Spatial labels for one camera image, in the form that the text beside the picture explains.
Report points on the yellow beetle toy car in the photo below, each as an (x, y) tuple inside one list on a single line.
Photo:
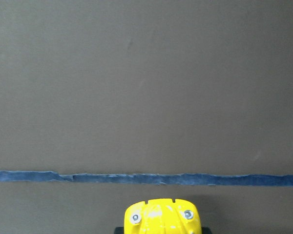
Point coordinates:
[(162, 216)]

